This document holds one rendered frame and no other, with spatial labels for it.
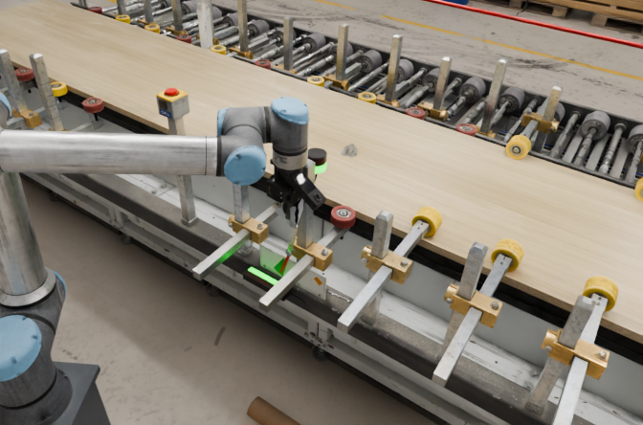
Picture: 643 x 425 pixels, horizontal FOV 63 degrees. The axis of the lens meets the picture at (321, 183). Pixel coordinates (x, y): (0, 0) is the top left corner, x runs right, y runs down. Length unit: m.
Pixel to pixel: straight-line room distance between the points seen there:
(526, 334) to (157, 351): 1.54
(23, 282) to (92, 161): 0.53
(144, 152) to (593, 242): 1.34
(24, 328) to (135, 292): 1.26
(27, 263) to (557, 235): 1.52
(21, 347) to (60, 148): 0.57
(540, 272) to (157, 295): 1.79
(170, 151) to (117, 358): 1.54
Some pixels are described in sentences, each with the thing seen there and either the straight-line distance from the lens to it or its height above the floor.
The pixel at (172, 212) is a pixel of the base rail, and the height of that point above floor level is 0.70.
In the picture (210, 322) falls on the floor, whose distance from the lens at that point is 2.56.
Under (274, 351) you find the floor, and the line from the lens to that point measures 2.43.
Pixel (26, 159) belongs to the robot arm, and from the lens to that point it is 1.16.
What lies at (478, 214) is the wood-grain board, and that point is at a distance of 1.78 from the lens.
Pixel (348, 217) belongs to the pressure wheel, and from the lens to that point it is 1.66.
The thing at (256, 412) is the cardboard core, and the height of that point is 0.07.
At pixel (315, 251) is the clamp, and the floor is 0.87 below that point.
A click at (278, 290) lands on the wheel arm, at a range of 1.49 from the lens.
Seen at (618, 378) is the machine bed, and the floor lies 0.72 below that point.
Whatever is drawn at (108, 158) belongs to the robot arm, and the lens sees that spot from 1.13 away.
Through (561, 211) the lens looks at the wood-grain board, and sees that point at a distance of 1.91.
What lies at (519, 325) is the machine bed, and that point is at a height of 0.74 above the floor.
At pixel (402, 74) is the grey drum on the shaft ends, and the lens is 2.88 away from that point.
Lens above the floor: 1.96
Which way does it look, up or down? 36 degrees down
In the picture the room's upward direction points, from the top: 3 degrees clockwise
